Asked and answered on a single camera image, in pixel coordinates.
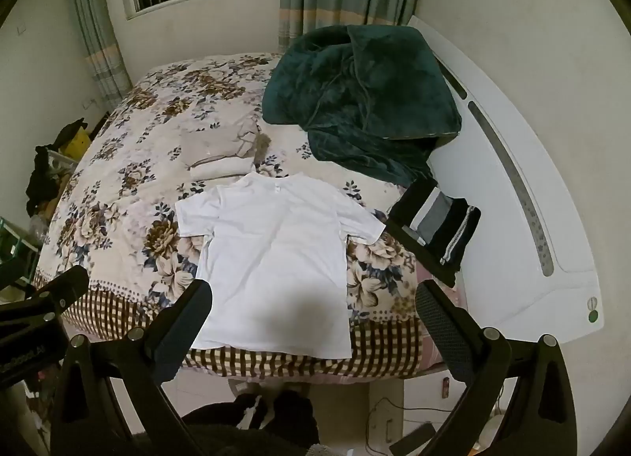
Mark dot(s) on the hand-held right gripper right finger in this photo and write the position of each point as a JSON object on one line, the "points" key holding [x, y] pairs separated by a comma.
{"points": [[443, 328]]}

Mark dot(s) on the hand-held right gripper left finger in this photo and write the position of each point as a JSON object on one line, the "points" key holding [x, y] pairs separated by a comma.
{"points": [[181, 325]]}

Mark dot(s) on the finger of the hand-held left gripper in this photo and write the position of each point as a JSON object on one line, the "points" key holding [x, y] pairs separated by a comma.
{"points": [[54, 291], [12, 273]]}

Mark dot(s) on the white t-shirt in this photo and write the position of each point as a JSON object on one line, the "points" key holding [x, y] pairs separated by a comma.
{"points": [[276, 259]]}

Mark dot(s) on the green plastic crate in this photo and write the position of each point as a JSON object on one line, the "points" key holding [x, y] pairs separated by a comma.
{"points": [[15, 239]]}

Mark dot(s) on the brown cardboard box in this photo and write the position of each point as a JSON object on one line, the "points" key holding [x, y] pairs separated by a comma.
{"points": [[56, 200]]}

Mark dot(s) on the black garment with white trim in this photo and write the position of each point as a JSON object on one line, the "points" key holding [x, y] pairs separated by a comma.
{"points": [[461, 234]]}

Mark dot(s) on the black hanging cloth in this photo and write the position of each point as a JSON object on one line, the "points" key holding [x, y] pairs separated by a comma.
{"points": [[42, 180]]}

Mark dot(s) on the white bed headboard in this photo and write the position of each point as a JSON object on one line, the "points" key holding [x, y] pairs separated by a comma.
{"points": [[503, 239]]}

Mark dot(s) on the grey striped folded garment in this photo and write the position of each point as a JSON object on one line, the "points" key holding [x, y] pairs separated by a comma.
{"points": [[434, 219]]}

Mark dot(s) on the black flat device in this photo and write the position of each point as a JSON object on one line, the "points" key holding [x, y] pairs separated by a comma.
{"points": [[414, 436]]}

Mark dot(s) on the black folded garment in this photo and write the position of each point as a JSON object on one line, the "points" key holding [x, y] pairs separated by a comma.
{"points": [[406, 219]]}

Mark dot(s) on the white plastic rack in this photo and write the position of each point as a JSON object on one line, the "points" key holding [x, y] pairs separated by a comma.
{"points": [[61, 160]]}

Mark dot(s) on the bed with floral bedspread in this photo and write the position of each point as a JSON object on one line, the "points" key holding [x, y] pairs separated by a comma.
{"points": [[128, 180]]}

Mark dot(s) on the yellow box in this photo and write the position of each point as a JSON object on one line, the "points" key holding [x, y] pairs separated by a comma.
{"points": [[76, 143]]}

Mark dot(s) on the person's dark fleece clothing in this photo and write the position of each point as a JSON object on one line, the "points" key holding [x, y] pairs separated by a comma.
{"points": [[291, 426]]}

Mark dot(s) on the beige folded garment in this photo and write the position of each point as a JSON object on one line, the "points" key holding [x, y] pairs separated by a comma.
{"points": [[217, 145]]}

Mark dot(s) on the dark green plush blanket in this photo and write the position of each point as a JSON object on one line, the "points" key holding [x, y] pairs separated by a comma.
{"points": [[355, 91]]}

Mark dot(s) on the narrow teal curtain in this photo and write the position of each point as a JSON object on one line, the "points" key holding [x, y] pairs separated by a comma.
{"points": [[98, 32]]}

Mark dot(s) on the white wall socket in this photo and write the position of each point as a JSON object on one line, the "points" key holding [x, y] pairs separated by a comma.
{"points": [[88, 103]]}

